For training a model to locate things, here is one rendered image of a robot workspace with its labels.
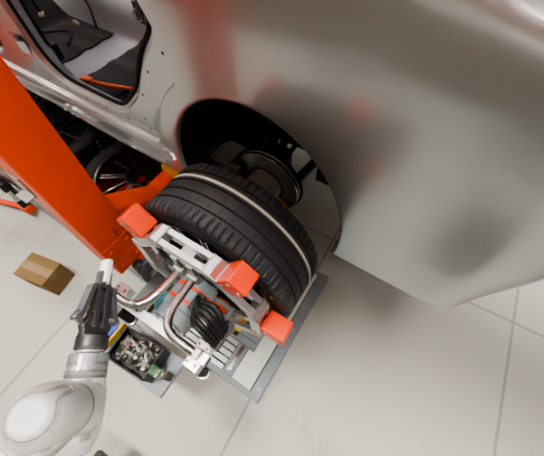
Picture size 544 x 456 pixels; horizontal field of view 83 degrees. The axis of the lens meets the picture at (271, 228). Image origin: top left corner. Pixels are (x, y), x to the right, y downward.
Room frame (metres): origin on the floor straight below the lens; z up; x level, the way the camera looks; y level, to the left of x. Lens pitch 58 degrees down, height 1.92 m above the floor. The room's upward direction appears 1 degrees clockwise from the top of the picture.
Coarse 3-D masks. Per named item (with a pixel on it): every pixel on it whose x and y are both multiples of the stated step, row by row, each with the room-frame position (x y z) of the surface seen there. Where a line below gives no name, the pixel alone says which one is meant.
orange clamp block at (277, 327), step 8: (272, 312) 0.30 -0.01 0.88; (264, 320) 0.27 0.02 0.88; (272, 320) 0.27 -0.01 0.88; (280, 320) 0.28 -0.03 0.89; (288, 320) 0.28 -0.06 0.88; (264, 328) 0.25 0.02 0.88; (272, 328) 0.25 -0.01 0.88; (280, 328) 0.25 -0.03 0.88; (288, 328) 0.25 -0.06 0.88; (272, 336) 0.23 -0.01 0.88; (280, 336) 0.23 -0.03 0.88; (288, 336) 0.24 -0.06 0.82; (280, 344) 0.21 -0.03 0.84
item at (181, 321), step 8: (184, 280) 0.40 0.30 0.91; (176, 288) 0.38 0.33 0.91; (192, 288) 0.37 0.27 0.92; (200, 288) 0.38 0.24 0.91; (208, 288) 0.38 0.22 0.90; (216, 288) 0.40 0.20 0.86; (168, 296) 0.35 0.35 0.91; (192, 296) 0.35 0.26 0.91; (208, 296) 0.36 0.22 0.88; (168, 304) 0.32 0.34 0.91; (184, 304) 0.32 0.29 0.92; (160, 312) 0.29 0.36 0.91; (176, 312) 0.29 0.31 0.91; (184, 312) 0.29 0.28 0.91; (176, 320) 0.27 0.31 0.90; (184, 320) 0.27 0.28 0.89; (176, 328) 0.27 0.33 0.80; (184, 328) 0.25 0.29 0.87
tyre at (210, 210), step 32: (160, 192) 0.65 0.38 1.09; (192, 192) 0.59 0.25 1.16; (224, 192) 0.58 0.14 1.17; (256, 192) 0.59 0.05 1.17; (192, 224) 0.47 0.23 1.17; (224, 224) 0.47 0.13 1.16; (256, 224) 0.48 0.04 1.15; (288, 224) 0.51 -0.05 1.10; (256, 256) 0.40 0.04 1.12; (288, 256) 0.43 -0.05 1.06; (288, 288) 0.35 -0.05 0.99
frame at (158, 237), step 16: (160, 224) 0.51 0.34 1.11; (144, 240) 0.48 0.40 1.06; (160, 240) 0.45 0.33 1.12; (176, 240) 0.46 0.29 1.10; (160, 256) 0.56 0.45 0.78; (176, 256) 0.41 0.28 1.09; (208, 256) 0.39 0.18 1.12; (160, 272) 0.51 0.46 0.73; (208, 272) 0.34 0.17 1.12; (224, 304) 0.41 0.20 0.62; (240, 304) 0.29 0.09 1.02; (256, 304) 0.30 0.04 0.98; (256, 320) 0.26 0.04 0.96; (256, 336) 0.26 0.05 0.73
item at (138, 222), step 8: (128, 208) 0.58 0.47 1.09; (136, 208) 0.56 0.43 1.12; (120, 216) 0.53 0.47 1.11; (128, 216) 0.53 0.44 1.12; (136, 216) 0.54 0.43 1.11; (144, 216) 0.54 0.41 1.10; (152, 216) 0.55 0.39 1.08; (120, 224) 0.52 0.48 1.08; (128, 224) 0.51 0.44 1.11; (136, 224) 0.51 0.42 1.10; (144, 224) 0.52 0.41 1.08; (152, 224) 0.53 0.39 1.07; (136, 232) 0.49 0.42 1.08; (144, 232) 0.50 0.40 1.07
